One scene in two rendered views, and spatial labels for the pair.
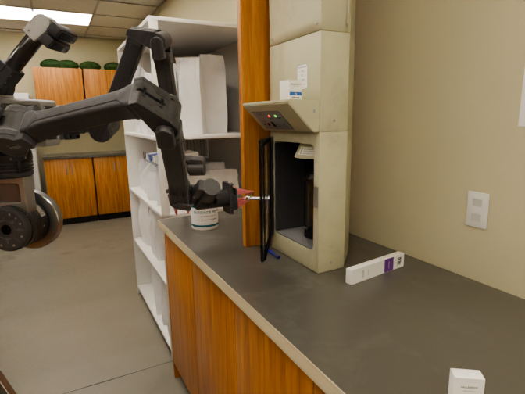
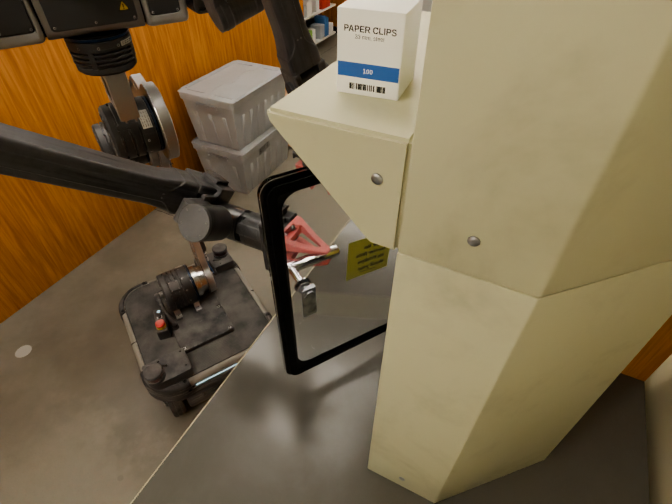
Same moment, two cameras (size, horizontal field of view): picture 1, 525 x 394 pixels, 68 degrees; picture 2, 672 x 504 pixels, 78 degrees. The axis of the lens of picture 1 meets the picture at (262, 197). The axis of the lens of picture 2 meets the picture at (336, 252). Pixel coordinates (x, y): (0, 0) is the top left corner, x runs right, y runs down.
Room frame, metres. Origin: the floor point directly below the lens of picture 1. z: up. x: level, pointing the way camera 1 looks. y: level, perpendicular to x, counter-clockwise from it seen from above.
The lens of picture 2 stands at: (1.05, -0.35, 1.64)
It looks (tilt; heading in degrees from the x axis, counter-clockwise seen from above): 43 degrees down; 54
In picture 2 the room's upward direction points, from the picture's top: straight up
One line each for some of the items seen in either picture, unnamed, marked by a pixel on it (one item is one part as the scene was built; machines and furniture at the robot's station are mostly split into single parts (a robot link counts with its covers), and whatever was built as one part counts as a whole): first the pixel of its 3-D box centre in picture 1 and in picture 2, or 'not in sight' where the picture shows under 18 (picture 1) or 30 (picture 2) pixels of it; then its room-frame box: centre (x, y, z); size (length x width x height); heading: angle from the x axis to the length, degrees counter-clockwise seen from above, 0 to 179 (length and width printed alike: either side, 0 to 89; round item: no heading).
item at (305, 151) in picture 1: (319, 148); not in sight; (1.41, -0.21, 1.34); 0.18 x 0.18 x 0.05
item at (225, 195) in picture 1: (221, 198); (263, 233); (1.26, 0.14, 1.20); 0.07 x 0.07 x 0.10; 28
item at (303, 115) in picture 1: (277, 116); (403, 105); (1.35, -0.06, 1.46); 0.32 x 0.12 x 0.10; 28
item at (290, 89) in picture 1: (291, 90); (378, 45); (1.28, -0.10, 1.54); 0.05 x 0.05 x 0.06; 33
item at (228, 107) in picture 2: not in sight; (239, 104); (2.07, 2.14, 0.49); 0.60 x 0.42 x 0.33; 28
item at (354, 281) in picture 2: (266, 195); (366, 264); (1.36, -0.01, 1.19); 0.30 x 0.01 x 0.40; 173
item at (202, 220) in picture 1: (204, 211); not in sight; (1.84, 0.28, 1.02); 0.13 x 0.13 x 0.15
